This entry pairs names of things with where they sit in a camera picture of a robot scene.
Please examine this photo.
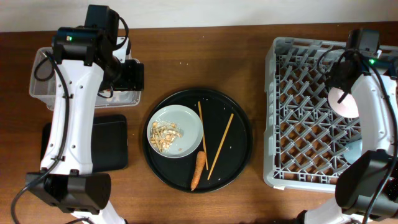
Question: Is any food scraps pile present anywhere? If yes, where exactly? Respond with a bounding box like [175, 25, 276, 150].
[149, 121, 183, 152]

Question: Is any grey plate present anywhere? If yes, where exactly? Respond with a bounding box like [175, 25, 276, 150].
[144, 105, 203, 159]

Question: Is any light blue cup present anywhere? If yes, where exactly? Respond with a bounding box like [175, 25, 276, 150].
[343, 139, 363, 164]

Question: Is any orange carrot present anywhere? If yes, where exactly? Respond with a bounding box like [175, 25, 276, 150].
[190, 151, 206, 191]

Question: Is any wooden chopstick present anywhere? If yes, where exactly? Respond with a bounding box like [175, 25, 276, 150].
[207, 113, 234, 180]
[198, 101, 208, 170]

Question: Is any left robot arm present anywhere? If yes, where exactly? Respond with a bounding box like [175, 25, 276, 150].
[24, 4, 144, 223]

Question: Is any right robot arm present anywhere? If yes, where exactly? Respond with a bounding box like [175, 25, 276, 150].
[294, 29, 397, 223]

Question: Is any grey dishwasher rack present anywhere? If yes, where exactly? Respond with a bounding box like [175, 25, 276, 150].
[263, 37, 361, 193]

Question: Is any black rectangular tray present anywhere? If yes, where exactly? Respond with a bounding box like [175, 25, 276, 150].
[50, 114, 128, 175]

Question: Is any clear plastic bin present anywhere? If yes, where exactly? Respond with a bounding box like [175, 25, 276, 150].
[29, 47, 141, 110]

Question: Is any round black serving tray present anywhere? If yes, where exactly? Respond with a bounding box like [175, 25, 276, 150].
[142, 88, 253, 194]

